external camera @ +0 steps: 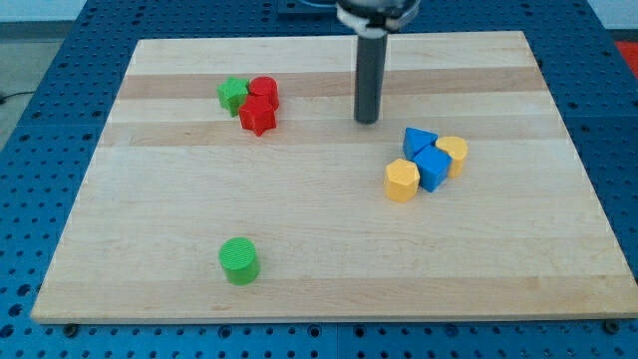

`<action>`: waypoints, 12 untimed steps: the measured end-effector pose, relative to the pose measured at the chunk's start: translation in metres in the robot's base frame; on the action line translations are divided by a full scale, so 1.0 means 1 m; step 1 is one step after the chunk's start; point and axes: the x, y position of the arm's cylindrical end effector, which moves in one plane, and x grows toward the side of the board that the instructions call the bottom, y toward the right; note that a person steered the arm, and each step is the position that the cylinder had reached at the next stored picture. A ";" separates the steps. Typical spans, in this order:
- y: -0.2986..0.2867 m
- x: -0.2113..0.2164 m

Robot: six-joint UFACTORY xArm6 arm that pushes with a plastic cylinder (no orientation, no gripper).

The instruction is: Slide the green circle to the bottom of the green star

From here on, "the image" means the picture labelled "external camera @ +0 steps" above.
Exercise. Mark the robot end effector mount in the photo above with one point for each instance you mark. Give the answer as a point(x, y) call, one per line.
point(376, 18)

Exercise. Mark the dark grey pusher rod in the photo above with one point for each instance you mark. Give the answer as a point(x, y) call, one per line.
point(370, 67)

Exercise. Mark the red star block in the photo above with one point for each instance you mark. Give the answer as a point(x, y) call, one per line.
point(257, 115)

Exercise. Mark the green star block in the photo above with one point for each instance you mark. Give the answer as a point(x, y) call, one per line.
point(232, 94)

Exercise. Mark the blue triangle block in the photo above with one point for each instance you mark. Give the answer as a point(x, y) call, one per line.
point(415, 140)

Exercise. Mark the red cylinder block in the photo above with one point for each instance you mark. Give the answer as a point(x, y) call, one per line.
point(265, 87)

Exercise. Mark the yellow hexagon block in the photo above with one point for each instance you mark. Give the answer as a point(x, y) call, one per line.
point(401, 180)

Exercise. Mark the yellow heart block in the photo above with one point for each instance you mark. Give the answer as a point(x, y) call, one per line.
point(457, 149)

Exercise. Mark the blue cube block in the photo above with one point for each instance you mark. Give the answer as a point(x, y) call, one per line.
point(433, 165)

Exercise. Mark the wooden board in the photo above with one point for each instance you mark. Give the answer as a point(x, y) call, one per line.
point(519, 235)

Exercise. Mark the green cylinder block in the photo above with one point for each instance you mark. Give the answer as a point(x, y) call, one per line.
point(239, 261)

